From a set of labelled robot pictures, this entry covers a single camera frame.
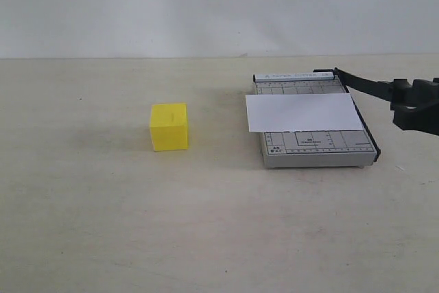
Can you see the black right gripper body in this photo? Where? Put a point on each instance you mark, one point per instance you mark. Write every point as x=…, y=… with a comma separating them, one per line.
x=424, y=116

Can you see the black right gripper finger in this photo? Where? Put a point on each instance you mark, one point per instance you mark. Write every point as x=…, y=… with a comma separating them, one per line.
x=401, y=91

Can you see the black cutter blade arm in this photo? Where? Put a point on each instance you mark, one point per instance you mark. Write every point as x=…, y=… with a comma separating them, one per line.
x=379, y=89

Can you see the white paper sheet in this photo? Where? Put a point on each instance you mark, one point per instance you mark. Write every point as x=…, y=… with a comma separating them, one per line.
x=302, y=113

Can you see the yellow foam cube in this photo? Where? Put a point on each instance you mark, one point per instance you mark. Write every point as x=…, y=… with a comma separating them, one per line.
x=169, y=127

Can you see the grey paper cutter base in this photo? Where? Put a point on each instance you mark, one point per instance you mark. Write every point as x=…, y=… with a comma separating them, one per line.
x=315, y=148

